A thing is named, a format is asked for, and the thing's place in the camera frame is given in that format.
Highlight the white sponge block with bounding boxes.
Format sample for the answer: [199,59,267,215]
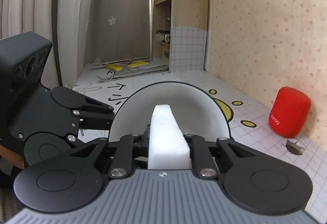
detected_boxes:
[148,104,191,170]

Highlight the yellow bowl white inside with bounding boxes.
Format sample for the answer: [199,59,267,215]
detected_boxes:
[109,81,232,143]

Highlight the person's left hand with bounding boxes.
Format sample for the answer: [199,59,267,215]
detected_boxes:
[0,144,25,169]

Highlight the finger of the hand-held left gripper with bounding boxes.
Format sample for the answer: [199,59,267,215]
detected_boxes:
[79,116,113,130]
[72,98,114,118]

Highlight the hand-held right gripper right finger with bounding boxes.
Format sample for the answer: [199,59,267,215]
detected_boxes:
[183,134,258,179]

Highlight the small metal parts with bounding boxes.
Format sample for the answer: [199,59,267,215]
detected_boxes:
[155,29,171,44]

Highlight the floral sheer curtain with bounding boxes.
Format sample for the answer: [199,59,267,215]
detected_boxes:
[0,0,156,88]

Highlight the red cylindrical speaker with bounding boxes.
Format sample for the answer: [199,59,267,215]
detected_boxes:
[268,87,311,138]

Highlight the yellow packet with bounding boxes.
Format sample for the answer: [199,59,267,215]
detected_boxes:
[107,61,150,71]

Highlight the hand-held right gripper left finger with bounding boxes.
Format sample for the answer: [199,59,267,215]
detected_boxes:
[68,124,152,180]

